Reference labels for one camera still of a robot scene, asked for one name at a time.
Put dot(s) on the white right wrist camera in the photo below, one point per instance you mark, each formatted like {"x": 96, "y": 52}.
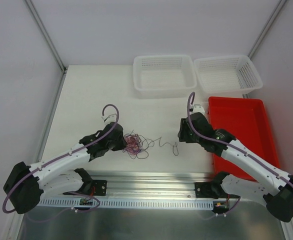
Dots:
{"x": 197, "y": 108}

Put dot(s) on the white slotted cable duct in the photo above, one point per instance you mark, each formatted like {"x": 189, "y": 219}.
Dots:
{"x": 127, "y": 203}

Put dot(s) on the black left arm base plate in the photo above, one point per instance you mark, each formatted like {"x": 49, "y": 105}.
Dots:
{"x": 96, "y": 187}

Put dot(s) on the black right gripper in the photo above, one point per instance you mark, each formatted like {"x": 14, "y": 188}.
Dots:
{"x": 184, "y": 130}

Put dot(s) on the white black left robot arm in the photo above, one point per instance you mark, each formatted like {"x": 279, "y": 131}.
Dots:
{"x": 26, "y": 185}

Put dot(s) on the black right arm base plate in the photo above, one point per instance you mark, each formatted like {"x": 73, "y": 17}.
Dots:
{"x": 211, "y": 190}

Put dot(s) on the aluminium frame post left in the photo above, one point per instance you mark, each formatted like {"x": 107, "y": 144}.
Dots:
{"x": 45, "y": 34}

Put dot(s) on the white perforated basket left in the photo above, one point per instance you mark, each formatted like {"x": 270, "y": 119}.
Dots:
{"x": 163, "y": 76}

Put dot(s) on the white perforated basket right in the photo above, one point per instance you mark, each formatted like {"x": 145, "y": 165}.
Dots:
{"x": 230, "y": 74}

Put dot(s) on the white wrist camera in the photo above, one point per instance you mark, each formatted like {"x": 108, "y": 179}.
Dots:
{"x": 107, "y": 119}
{"x": 197, "y": 108}

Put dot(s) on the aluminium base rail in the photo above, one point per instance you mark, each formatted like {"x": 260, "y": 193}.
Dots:
{"x": 143, "y": 187}

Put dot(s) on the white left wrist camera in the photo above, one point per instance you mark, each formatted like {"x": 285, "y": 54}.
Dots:
{"x": 107, "y": 119}

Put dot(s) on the aluminium frame post right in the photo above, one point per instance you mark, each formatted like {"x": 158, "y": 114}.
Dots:
{"x": 279, "y": 7}

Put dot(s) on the red plastic tray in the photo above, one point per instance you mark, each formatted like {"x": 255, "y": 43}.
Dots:
{"x": 247, "y": 120}

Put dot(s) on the white perforated basket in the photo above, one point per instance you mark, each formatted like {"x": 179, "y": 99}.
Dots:
{"x": 230, "y": 74}
{"x": 163, "y": 76}

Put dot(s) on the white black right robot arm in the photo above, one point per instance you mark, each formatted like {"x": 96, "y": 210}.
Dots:
{"x": 271, "y": 187}

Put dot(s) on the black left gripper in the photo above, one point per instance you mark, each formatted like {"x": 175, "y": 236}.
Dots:
{"x": 119, "y": 141}

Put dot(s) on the aluminium frame post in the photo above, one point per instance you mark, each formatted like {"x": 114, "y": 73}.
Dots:
{"x": 45, "y": 34}
{"x": 279, "y": 7}

